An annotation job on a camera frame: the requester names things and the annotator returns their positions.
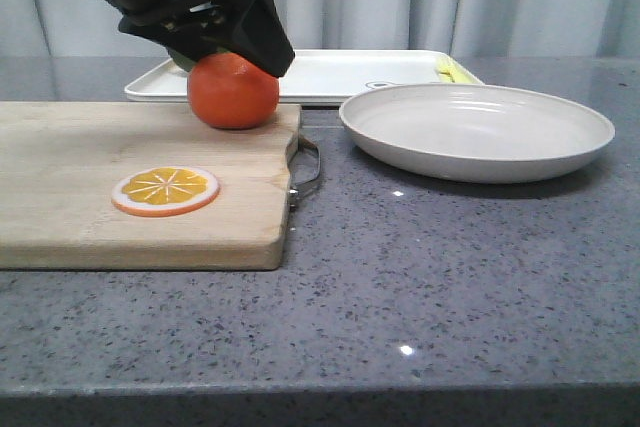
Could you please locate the grey curtain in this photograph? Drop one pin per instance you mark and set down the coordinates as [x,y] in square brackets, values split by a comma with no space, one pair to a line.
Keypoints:
[462,28]

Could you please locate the orange slice toy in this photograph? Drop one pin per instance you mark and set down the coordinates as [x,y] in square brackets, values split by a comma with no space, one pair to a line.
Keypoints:
[165,191]

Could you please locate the beige round plate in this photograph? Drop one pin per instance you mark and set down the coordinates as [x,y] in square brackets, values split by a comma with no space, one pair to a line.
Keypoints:
[476,133]

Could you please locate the orange mandarin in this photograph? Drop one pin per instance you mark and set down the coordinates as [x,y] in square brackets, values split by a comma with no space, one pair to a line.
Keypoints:
[226,91]

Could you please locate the dark green lime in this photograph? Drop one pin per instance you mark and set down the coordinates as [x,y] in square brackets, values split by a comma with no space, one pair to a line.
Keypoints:
[184,58]

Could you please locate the metal cutting board handle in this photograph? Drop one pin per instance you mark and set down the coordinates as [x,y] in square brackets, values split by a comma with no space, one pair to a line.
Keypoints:
[306,171]

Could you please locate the wooden cutting board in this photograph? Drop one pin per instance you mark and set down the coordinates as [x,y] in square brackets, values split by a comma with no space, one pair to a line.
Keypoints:
[61,160]

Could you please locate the yellow plastic fork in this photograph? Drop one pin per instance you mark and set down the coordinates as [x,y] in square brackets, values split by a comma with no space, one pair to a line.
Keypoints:
[450,71]

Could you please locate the white rectangular tray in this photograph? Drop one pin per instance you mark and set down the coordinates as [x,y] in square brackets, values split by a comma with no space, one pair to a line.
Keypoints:
[315,78]

